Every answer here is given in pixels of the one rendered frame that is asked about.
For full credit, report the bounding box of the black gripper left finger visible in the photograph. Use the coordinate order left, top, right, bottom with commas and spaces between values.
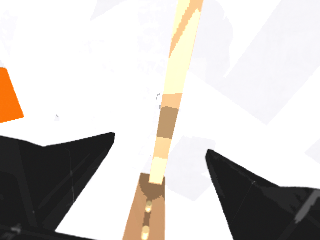
0, 132, 115, 231

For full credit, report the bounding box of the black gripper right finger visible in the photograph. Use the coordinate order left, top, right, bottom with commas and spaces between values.
205, 149, 320, 240

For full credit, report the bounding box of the long wooden rail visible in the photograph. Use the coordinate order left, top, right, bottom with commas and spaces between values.
149, 0, 203, 184

